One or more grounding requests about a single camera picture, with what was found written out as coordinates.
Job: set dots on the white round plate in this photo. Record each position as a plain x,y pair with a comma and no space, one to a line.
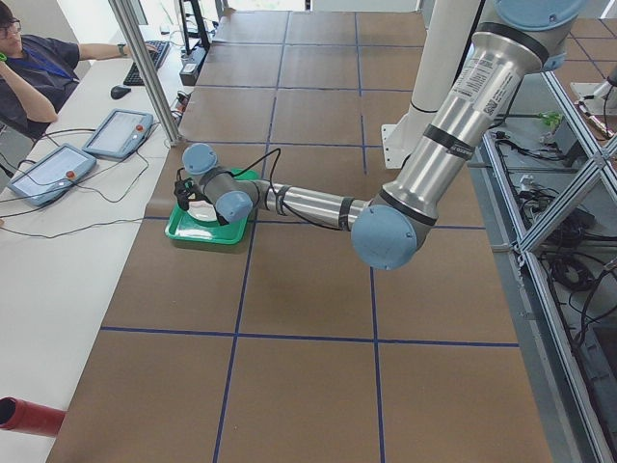
203,213

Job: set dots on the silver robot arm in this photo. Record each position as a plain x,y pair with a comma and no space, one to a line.
475,56

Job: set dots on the green plastic tray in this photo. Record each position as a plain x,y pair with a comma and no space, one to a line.
202,231

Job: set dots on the black computer box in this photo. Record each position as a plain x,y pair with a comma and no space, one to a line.
191,66

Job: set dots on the far teach pendant tablet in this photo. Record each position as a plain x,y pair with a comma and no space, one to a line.
120,134

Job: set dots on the teach pendant tablet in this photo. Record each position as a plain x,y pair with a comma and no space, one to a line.
48,179
120,134

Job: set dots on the black monitor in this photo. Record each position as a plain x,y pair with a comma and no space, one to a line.
197,21

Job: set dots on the black computer mouse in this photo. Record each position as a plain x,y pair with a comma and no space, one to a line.
119,91

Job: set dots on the near teach pendant tablet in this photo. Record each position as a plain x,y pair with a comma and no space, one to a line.
48,179

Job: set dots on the seated person in blue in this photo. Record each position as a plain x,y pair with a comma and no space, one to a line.
38,74

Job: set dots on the red cylinder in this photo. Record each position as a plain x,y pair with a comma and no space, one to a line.
23,416

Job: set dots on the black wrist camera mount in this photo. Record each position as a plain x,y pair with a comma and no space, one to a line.
185,193

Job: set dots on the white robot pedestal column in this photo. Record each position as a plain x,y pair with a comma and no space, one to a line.
445,52

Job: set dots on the aluminium frame post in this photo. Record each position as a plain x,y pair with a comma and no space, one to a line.
130,29

